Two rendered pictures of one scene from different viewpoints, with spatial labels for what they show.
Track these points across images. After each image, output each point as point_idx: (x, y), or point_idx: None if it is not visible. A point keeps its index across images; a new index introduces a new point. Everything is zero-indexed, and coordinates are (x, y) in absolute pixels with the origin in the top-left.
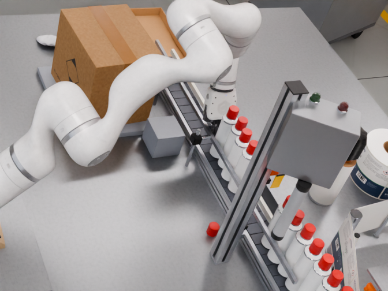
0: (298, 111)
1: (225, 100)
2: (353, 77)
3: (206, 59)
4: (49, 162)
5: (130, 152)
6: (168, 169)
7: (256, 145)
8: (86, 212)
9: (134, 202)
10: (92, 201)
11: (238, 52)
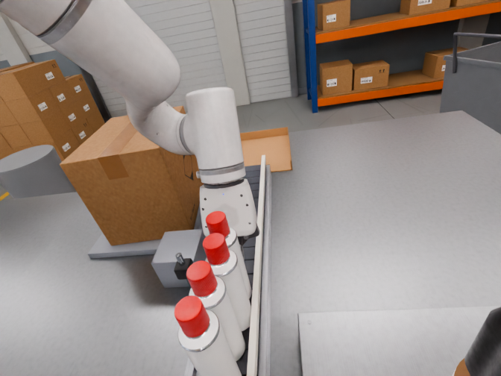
0: None
1: (224, 203)
2: None
3: None
4: None
5: (145, 277)
6: (171, 309)
7: (187, 313)
8: (4, 371)
9: (75, 367)
10: (30, 352)
11: (95, 66)
